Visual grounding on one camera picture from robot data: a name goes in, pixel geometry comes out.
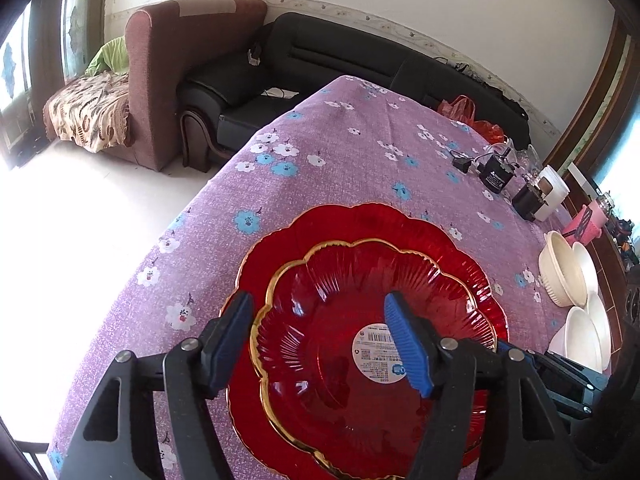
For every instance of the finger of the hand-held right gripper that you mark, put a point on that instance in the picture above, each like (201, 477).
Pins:
(570, 372)
(567, 396)

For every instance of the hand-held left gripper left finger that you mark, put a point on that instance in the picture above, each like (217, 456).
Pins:
(234, 325)

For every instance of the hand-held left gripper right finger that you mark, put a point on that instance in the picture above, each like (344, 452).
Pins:
(407, 345)

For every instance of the white plastic bowl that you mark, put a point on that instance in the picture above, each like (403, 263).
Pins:
(602, 322)
(577, 340)

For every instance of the gold-rimmed red glass plate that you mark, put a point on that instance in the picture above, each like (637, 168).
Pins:
(320, 310)

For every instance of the cream plastic bowl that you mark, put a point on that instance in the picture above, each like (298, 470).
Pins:
(560, 270)
(589, 272)

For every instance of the large red glass plate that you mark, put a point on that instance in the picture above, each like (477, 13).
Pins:
(350, 220)

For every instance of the grey phone stand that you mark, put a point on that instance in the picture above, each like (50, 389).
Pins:
(576, 227)

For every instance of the pink knitted thermos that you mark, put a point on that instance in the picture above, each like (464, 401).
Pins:
(592, 217)

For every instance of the purple floral tablecloth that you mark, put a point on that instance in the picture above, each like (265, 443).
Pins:
(300, 175)

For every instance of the dark jar with cork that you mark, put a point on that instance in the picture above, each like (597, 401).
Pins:
(529, 201)

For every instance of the white plastic jar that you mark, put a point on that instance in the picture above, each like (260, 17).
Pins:
(554, 187)

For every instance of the small black charger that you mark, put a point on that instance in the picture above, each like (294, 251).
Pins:
(462, 164)

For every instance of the black power adapter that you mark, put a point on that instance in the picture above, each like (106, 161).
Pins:
(496, 174)

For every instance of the white box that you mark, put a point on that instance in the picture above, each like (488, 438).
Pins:
(582, 180)

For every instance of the clear glass jar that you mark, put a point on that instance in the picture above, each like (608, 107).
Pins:
(532, 157)

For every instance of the red plastic bag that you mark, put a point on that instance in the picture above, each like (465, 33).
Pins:
(457, 108)
(492, 132)

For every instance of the brown fabric armchair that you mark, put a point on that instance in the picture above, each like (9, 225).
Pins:
(155, 85)

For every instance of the leaf-print blanket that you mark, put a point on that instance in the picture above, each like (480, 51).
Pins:
(85, 110)

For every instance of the white charger on sofa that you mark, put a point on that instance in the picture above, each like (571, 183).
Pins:
(255, 57)

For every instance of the black leather sofa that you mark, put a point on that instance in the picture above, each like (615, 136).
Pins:
(325, 55)

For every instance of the green pillow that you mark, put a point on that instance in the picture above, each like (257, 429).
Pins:
(110, 57)

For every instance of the dark framed glass door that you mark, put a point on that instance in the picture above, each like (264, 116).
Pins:
(47, 20)

